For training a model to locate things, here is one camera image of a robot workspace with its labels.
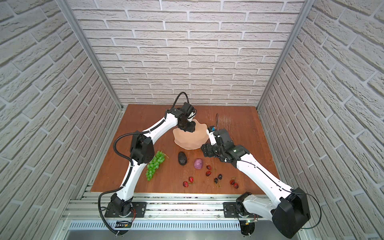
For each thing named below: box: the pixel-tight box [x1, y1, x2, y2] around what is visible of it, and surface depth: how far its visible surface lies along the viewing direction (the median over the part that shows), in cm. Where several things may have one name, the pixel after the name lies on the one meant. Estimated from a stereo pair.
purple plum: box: [194, 158, 203, 170], surface depth 87 cm
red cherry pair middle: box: [205, 165, 212, 177], surface depth 89 cm
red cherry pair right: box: [229, 179, 239, 189], surface depth 83 cm
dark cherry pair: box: [214, 173, 223, 184], surface depth 85 cm
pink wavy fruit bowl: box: [173, 119, 209, 150], surface depth 100 cm
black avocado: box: [178, 151, 188, 166], surface depth 90 cm
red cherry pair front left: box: [182, 176, 195, 188], surface depth 83 cm
